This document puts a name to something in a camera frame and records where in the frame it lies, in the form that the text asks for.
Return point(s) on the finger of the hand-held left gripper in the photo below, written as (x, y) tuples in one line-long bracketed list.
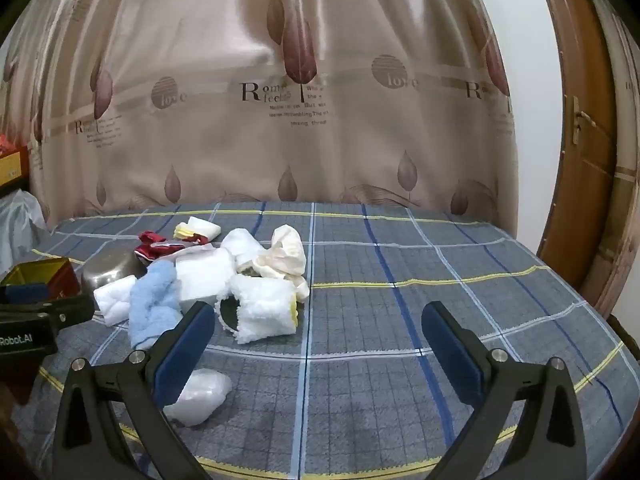
[(70, 310)]

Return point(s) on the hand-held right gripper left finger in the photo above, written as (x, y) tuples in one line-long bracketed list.
[(182, 355)]

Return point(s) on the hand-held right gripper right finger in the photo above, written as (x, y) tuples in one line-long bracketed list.
[(452, 350)]

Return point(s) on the gold tin box red edge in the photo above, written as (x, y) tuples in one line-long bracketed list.
[(57, 280)]

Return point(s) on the white fluffy cloth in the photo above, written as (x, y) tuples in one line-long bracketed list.
[(112, 300)]

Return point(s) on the light blue fluffy towel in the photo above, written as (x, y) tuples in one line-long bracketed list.
[(152, 300)]

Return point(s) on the white fluffy cover black opening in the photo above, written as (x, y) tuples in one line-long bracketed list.
[(262, 310)]

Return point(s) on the red satin cloth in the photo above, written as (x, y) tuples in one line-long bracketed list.
[(160, 247)]

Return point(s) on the cream satin cloth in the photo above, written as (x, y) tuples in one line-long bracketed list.
[(282, 257)]

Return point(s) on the white crumpled pouch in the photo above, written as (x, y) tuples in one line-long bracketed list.
[(200, 395)]

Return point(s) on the steel bowl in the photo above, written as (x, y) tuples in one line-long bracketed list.
[(110, 265)]

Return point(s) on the grey plaid bed sheet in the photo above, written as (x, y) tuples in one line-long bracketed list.
[(400, 310)]

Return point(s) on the translucent plastic bag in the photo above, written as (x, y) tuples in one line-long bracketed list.
[(17, 225)]

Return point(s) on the white towel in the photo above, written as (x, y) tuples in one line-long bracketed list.
[(242, 247)]

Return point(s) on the white pad yellow edge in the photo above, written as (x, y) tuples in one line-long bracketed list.
[(202, 229)]

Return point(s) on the red and yellow box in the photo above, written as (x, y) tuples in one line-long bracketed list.
[(10, 160)]

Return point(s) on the brown wooden door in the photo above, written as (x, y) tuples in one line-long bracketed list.
[(585, 185)]

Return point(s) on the beige leaf print curtain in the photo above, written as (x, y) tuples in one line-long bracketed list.
[(300, 85)]

